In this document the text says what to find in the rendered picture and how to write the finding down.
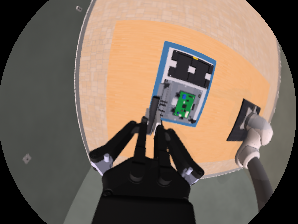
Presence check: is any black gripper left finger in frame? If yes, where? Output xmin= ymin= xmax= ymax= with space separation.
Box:
xmin=89 ymin=108 xmax=150 ymax=182

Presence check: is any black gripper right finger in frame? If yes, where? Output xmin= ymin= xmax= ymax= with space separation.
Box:
xmin=153 ymin=110 xmax=205 ymax=186

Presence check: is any green circuit board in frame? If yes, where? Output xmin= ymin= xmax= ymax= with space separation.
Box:
xmin=174 ymin=92 xmax=195 ymax=118

